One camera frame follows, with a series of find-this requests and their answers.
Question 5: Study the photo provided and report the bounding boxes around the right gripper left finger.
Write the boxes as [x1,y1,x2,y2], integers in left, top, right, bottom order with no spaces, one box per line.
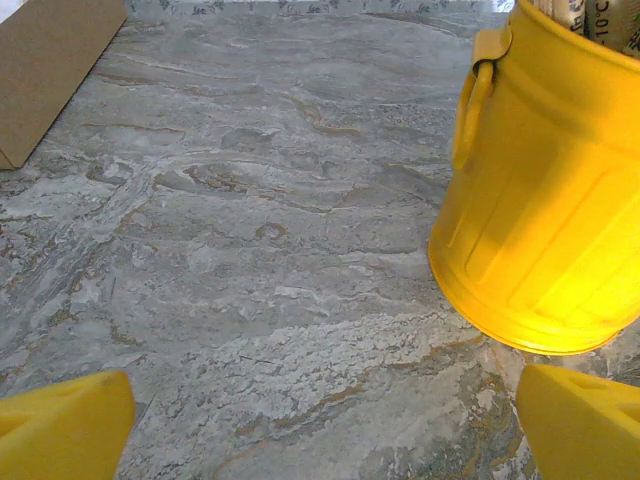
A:
[0,369,137,480]

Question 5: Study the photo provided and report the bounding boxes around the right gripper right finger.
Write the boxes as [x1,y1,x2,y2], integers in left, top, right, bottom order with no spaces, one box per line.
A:
[514,363,640,480]

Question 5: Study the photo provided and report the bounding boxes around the brown cardboard tray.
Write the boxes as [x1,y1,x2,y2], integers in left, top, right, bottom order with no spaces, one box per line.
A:
[0,0,129,170]

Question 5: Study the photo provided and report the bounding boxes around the yellow metal bucket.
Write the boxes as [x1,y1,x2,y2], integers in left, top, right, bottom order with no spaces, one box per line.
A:
[428,0,640,356]

